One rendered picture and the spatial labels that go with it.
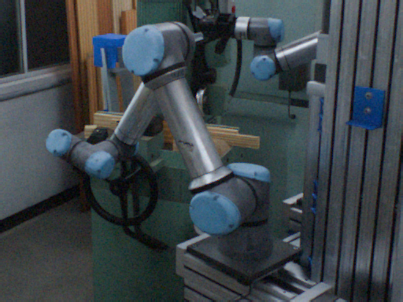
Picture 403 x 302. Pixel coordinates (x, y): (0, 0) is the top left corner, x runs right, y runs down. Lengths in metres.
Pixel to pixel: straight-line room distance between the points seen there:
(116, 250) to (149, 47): 1.18
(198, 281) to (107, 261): 0.78
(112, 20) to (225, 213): 2.70
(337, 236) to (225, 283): 0.32
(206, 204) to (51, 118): 2.48
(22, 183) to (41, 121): 0.38
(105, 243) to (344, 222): 1.11
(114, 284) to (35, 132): 1.49
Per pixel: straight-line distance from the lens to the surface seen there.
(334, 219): 1.69
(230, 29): 2.10
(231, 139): 2.31
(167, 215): 2.33
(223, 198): 1.48
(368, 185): 1.61
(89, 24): 3.82
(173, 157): 2.24
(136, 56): 1.51
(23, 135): 3.73
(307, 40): 1.96
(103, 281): 2.59
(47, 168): 3.94
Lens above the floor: 1.59
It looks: 15 degrees down
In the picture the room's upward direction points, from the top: straight up
